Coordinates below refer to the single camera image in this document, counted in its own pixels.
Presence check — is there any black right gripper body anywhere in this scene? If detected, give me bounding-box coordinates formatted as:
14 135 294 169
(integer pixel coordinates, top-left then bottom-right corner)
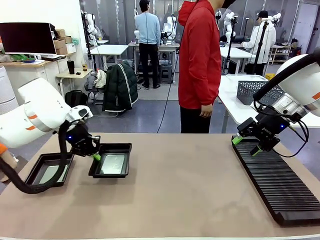
257 113 291 144

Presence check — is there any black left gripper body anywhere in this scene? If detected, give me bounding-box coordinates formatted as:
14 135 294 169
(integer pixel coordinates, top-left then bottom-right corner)
65 123 97 157

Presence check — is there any green perforated circuit board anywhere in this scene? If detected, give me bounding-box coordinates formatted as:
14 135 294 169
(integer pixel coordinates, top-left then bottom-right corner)
100 154 126 175
39 164 70 184

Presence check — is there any black plastic ESD tray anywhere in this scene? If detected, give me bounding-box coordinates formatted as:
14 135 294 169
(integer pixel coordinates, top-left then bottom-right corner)
24 152 75 188
88 142 133 179

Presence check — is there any red-sleeved right forearm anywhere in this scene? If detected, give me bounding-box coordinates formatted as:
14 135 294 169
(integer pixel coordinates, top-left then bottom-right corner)
199 74 218 107

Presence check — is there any person's right hand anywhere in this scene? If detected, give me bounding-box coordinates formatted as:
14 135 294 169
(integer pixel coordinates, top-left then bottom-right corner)
199 104 213 119

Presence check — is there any large white table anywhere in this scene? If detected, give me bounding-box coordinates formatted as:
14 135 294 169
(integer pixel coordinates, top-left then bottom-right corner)
218 74 320 135

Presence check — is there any black slotted board rack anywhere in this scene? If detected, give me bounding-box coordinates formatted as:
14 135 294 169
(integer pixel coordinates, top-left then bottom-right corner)
230 134 320 221

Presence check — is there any grey plastic woven basket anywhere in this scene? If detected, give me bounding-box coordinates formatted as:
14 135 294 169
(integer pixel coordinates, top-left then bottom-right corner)
236 80 286 106

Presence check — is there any black backpack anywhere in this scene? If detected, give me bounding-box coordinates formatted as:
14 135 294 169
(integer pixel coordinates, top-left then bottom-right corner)
64 89 89 110

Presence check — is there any grey office chair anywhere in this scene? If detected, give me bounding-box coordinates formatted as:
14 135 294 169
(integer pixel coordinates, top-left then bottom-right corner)
84 74 106 105

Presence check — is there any dark green padded jacket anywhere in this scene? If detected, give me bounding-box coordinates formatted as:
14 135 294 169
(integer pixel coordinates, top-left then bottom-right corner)
101 61 139 113

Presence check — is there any white cloth bag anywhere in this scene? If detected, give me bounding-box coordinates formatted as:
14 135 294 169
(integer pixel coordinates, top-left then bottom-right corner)
94 69 108 89

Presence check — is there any small wooden side table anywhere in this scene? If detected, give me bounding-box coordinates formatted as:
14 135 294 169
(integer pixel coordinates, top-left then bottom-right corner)
55 67 94 113

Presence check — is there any beige mannequin foot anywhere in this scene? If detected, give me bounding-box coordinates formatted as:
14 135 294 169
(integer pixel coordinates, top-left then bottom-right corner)
0 149 19 183

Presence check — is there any black tumbler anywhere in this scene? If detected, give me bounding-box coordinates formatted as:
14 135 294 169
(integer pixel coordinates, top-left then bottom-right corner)
66 59 76 75

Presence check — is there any low wooden shelf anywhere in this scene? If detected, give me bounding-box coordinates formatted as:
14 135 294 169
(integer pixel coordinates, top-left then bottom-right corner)
269 44 293 65

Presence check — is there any black tripod stand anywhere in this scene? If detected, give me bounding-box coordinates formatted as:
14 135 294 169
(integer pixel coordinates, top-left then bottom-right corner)
226 16 238 76
251 19 270 76

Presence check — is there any white cabinet with wooden top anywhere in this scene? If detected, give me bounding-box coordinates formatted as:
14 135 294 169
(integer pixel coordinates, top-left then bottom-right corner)
7 59 65 111

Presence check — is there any person in white jacket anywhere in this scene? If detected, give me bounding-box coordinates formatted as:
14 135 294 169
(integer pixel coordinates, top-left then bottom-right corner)
241 10 277 76

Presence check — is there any dark flat keyboard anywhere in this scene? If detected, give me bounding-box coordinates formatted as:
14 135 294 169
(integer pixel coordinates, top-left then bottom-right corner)
41 54 67 62

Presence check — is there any person in red jacket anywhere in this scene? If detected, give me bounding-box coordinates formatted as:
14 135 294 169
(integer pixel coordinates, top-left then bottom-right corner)
177 0 237 134

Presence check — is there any white background desk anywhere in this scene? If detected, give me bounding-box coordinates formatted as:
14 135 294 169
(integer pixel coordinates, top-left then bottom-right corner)
89 44 130 71

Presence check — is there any black step stool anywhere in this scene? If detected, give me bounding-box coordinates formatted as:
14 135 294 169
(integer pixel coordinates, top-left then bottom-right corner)
159 63 175 85

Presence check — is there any grey door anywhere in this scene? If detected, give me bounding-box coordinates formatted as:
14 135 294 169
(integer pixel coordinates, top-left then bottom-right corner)
293 1 320 55

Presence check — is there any man in light blue sweater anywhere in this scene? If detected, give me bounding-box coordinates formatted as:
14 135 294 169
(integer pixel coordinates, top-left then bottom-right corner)
134 0 162 89

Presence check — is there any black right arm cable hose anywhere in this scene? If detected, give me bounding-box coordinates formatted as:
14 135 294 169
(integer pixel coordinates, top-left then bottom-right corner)
252 47 320 101

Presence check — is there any thin black hanging cable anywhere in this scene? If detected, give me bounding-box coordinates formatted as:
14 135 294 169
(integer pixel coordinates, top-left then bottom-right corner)
156 23 186 134

